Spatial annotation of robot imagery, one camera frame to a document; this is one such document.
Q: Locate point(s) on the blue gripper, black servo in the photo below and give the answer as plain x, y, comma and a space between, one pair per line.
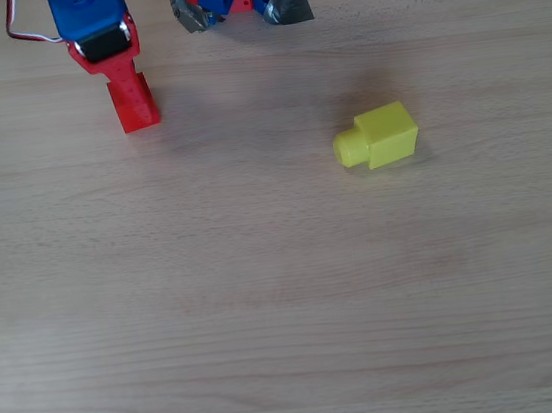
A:
103, 47

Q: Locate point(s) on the yellow block with round stud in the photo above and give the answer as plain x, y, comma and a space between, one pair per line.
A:
383, 138

